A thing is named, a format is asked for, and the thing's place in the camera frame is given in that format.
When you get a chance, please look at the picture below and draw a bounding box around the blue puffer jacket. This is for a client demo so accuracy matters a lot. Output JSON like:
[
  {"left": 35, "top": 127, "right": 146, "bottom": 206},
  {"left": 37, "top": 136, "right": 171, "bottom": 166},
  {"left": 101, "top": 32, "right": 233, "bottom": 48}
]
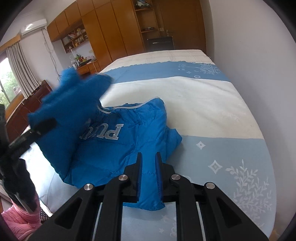
[{"left": 28, "top": 68, "right": 182, "bottom": 211}]

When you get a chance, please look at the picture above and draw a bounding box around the pink knitted sleeve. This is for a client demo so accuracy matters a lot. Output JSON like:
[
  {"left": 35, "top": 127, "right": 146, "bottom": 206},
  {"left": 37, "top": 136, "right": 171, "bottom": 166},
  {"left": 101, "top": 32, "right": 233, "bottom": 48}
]
[{"left": 1, "top": 193, "right": 42, "bottom": 240}]

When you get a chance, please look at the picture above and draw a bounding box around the dark red wooden dresser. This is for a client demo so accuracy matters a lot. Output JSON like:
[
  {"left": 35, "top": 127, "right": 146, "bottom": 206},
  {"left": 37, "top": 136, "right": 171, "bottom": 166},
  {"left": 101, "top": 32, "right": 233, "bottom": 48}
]
[{"left": 6, "top": 80, "right": 52, "bottom": 142}]

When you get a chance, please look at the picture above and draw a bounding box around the bed with blue-white blanket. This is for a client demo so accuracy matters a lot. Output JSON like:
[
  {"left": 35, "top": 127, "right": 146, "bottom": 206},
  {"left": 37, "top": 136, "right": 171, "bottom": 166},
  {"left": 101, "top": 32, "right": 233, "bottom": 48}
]
[{"left": 23, "top": 50, "right": 276, "bottom": 240}]

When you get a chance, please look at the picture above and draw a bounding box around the wooden framed window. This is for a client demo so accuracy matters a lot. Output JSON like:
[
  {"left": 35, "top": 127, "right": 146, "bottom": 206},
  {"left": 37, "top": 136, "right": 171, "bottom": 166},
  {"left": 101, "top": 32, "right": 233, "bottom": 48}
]
[{"left": 0, "top": 58, "right": 21, "bottom": 108}]

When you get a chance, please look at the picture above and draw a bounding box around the grey window curtain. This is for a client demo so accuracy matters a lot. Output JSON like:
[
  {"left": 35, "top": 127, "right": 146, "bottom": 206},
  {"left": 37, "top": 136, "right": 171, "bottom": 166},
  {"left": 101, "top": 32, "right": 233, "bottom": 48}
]
[{"left": 6, "top": 42, "right": 41, "bottom": 99}]

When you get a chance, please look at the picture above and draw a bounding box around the wooden desk with clutter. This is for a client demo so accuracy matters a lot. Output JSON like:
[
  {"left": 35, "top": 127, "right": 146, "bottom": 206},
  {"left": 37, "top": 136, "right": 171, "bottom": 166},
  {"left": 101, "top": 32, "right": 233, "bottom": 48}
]
[{"left": 71, "top": 56, "right": 101, "bottom": 77}]

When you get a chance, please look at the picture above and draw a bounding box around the white wall air conditioner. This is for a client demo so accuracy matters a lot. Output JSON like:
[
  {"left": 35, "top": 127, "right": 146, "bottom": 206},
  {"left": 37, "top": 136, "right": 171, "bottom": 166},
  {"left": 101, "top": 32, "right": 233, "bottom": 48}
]
[{"left": 20, "top": 19, "right": 47, "bottom": 36}]

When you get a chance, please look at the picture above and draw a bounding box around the wooden wardrobe wall unit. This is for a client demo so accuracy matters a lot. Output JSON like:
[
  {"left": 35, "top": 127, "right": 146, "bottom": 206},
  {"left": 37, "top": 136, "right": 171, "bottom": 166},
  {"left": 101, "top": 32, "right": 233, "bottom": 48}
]
[{"left": 48, "top": 1, "right": 206, "bottom": 69}]

